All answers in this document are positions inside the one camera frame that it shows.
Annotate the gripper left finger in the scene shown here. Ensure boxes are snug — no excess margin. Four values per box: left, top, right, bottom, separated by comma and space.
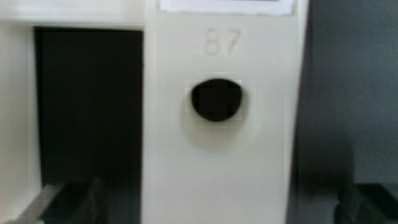
17, 178, 109, 224

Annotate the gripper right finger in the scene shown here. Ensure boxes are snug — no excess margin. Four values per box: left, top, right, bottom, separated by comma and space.
335, 183, 398, 224

